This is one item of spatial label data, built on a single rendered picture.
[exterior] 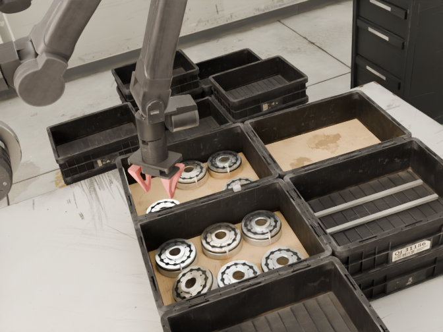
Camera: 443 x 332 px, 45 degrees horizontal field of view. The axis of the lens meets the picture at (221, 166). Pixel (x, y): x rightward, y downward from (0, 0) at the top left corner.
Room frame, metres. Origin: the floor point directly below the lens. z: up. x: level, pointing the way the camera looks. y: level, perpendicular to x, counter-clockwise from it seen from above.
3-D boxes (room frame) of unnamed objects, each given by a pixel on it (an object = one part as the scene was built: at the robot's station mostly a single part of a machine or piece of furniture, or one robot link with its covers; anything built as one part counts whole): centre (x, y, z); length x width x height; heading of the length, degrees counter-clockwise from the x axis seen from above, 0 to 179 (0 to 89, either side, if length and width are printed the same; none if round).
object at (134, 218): (1.18, 0.08, 0.92); 0.40 x 0.30 x 0.02; 103
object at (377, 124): (1.27, -0.31, 0.87); 0.40 x 0.30 x 0.11; 103
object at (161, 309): (0.89, 0.01, 0.92); 0.40 x 0.30 x 0.02; 103
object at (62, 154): (2.02, 0.53, 0.37); 0.40 x 0.30 x 0.45; 108
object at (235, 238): (0.96, 0.03, 0.86); 0.10 x 0.10 x 0.01
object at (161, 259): (0.93, 0.15, 0.86); 0.10 x 0.10 x 0.01
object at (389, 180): (0.97, -0.38, 0.87); 0.40 x 0.30 x 0.11; 103
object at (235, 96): (2.27, -0.23, 0.37); 0.40 x 0.30 x 0.45; 108
